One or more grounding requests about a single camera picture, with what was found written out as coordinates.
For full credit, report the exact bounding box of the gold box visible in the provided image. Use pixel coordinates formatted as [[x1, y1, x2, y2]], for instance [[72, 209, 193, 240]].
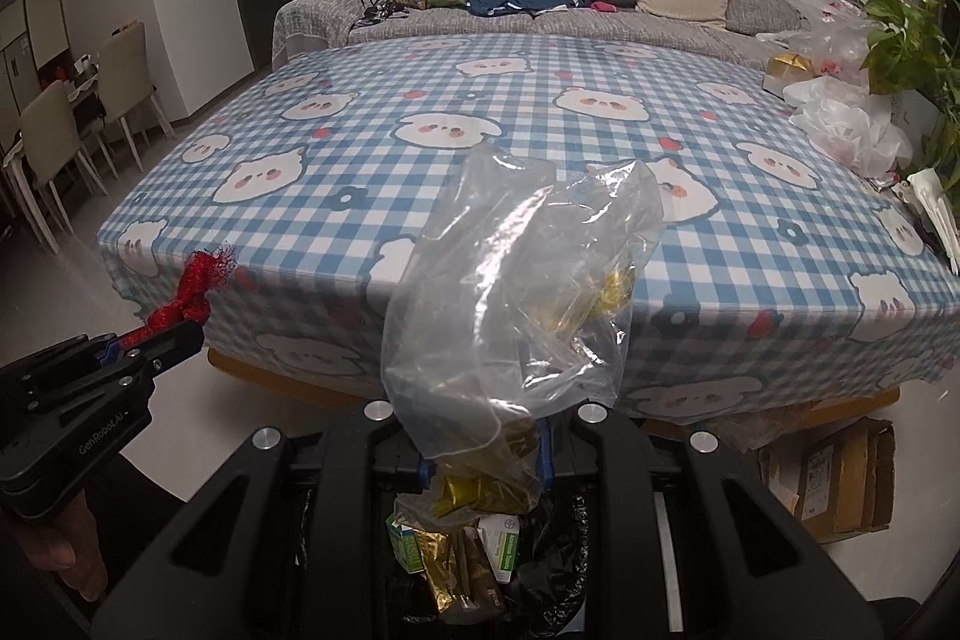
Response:
[[761, 53, 815, 94]]

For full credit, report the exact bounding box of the white plastic bag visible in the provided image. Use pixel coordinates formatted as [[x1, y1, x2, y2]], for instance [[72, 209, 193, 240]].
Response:
[[784, 77, 914, 176]]

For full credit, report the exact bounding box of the red mesh net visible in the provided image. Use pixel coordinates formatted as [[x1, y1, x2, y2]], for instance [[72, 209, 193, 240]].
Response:
[[124, 242, 239, 348]]

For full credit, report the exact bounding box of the clear bag with gold wrappers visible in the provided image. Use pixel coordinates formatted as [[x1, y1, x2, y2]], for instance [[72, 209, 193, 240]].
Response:
[[380, 143, 666, 513]]

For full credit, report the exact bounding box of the trash bin with black bag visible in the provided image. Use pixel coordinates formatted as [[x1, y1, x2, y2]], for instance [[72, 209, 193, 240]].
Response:
[[300, 490, 601, 640]]

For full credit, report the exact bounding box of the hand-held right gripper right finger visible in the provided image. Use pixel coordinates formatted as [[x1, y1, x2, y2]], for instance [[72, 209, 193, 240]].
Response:
[[536, 404, 890, 640]]

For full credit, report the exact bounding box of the beige dining chair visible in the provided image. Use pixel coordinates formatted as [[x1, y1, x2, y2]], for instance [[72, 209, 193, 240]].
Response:
[[94, 21, 175, 172], [16, 81, 110, 255]]

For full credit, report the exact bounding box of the cardboard box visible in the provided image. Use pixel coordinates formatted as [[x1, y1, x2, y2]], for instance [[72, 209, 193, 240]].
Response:
[[757, 415, 897, 543]]

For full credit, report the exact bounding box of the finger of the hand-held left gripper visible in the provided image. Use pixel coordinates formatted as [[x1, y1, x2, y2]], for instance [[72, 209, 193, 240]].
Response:
[[15, 335, 125, 386], [26, 319, 205, 420]]

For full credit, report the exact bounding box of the person's left hand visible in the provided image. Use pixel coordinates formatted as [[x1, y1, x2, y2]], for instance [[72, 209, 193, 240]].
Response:
[[0, 501, 102, 603]]

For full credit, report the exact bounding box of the dining table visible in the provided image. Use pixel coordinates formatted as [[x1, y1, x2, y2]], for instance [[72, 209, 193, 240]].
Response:
[[45, 51, 106, 124]]

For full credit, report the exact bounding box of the green potted plant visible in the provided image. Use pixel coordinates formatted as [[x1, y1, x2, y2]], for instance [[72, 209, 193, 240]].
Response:
[[859, 0, 960, 191]]

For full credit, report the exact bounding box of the blue checked bear tablecloth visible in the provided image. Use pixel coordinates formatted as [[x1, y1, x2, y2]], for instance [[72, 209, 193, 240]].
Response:
[[97, 32, 960, 431]]

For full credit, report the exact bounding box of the gold foil bag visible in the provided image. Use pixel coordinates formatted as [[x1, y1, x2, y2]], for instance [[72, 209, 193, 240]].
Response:
[[412, 527, 503, 626]]

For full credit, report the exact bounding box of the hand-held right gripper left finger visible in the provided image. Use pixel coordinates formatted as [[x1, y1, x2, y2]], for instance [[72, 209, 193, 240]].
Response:
[[90, 401, 436, 640]]

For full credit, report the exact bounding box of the clear crumpled plastic bag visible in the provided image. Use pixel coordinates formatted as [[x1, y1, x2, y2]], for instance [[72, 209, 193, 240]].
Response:
[[757, 0, 878, 86]]

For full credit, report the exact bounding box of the white cabinet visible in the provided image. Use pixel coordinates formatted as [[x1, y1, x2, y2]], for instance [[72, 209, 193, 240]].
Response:
[[0, 0, 65, 116]]

